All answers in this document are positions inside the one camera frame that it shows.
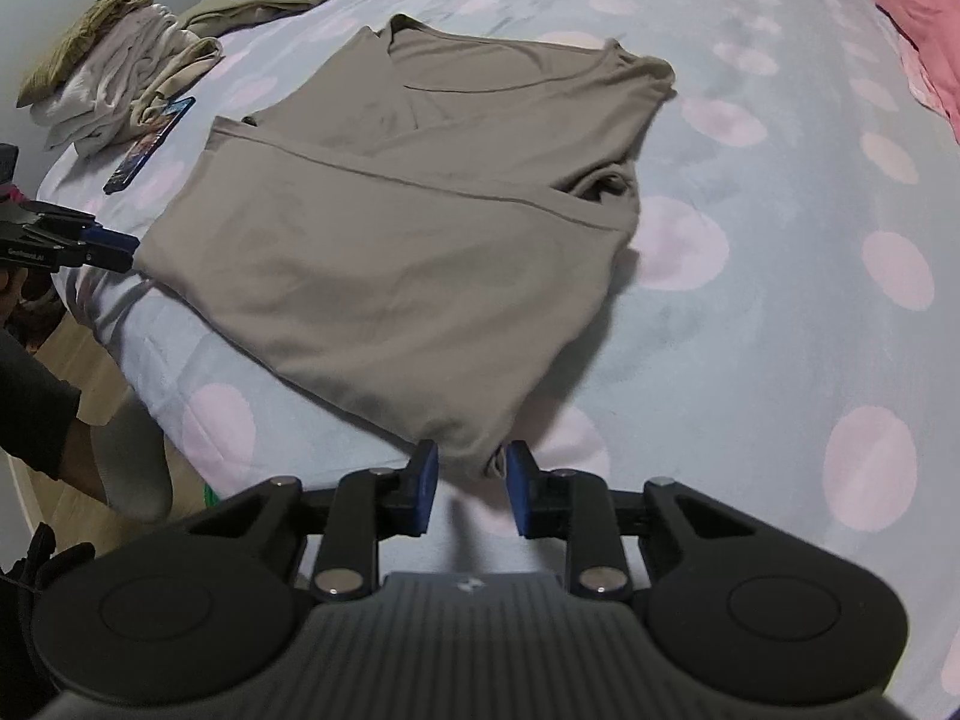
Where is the smartphone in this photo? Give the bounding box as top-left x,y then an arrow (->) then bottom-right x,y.
103,96 -> 197,196

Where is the person's leg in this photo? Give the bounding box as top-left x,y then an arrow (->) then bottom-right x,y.
0,330 -> 175,522

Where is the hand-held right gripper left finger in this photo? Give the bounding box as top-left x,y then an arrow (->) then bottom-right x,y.
184,439 -> 441,604

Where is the olive yellow cloth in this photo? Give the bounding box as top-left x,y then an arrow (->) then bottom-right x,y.
16,0 -> 155,107

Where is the light pink pillow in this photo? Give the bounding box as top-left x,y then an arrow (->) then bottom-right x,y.
900,37 -> 946,110

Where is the person's left hand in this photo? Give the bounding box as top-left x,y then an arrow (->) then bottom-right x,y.
0,268 -> 32,320

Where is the polka dot bed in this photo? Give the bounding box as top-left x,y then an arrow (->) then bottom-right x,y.
37,0 -> 960,698

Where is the taupe long-sleeve shirt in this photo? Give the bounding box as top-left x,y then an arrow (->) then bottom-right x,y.
133,13 -> 677,481

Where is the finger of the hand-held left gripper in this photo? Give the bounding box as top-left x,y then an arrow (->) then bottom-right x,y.
77,227 -> 142,273

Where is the pile of beige clothes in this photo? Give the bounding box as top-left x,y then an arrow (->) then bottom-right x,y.
30,4 -> 226,158

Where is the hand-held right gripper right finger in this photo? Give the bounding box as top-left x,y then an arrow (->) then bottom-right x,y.
506,440 -> 757,602

